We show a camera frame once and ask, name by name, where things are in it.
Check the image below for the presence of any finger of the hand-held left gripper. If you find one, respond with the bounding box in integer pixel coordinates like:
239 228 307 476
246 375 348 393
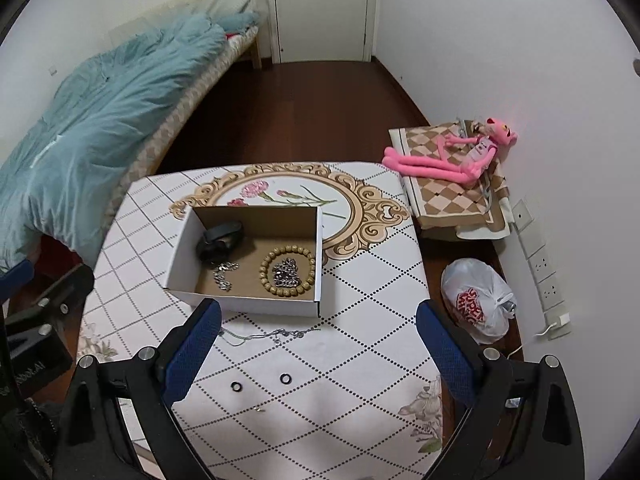
0 259 37 307
4 262 96 347

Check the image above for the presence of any white door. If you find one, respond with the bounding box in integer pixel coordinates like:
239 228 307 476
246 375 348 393
270 0 375 65

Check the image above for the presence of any white charger plug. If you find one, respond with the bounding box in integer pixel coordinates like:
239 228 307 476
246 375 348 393
544 312 572 339

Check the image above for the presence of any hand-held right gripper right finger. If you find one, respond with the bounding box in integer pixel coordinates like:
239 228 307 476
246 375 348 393
416 300 587 480

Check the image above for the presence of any white wall socket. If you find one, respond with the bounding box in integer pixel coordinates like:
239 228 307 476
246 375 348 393
511 199 534 227

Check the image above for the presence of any light blue quilt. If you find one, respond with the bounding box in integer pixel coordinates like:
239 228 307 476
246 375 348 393
0 11 262 275

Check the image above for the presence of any pink plush toy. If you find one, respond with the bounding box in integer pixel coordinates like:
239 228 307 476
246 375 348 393
382 117 519 190

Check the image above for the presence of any thick silver chain bracelet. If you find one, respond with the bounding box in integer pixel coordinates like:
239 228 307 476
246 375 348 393
271 257 304 289

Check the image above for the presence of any grey pillow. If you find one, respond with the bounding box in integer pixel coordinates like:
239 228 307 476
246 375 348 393
202 0 264 17

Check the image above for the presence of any wooden bed with patterned mattress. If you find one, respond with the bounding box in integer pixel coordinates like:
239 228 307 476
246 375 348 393
0 0 264 273

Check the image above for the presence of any thin silver necklace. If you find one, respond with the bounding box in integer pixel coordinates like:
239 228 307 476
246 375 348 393
219 326 322 347

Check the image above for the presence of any black wristband watch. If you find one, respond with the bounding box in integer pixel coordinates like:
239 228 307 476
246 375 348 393
196 223 246 263

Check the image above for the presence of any white charger cable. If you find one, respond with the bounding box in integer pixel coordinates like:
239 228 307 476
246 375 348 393
504 324 552 362

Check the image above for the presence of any thin silver chain bracelet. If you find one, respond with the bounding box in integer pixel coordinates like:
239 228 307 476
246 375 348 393
212 259 241 293

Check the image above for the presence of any white plastic bag red print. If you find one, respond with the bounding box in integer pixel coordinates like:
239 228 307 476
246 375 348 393
440 258 518 345

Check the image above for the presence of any white cardboard box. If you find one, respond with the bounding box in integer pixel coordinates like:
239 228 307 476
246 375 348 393
164 204 325 319

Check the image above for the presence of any white power strip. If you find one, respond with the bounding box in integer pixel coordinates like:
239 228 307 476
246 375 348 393
517 227 567 312

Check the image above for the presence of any wooden bead bracelet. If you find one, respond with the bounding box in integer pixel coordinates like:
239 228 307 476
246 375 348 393
258 245 317 300

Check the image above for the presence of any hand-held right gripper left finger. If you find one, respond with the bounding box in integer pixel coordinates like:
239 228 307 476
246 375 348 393
52 298 223 480

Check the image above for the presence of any brown checkered cloth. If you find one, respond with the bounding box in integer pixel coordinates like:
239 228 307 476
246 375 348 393
388 120 513 234

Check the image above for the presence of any white floral diamond-pattern tablecloth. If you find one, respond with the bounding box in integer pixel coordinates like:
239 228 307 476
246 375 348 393
75 161 447 480

